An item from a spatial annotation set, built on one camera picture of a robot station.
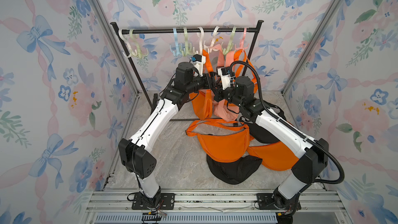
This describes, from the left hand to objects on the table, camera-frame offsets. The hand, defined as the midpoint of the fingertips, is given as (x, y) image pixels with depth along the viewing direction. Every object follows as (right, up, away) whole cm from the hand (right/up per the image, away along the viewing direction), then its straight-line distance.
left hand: (219, 75), depth 69 cm
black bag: (+10, -49, +12) cm, 51 cm away
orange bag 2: (-7, -12, +11) cm, 18 cm away
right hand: (-4, -3, +4) cm, 6 cm away
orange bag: (+4, -34, +21) cm, 40 cm away
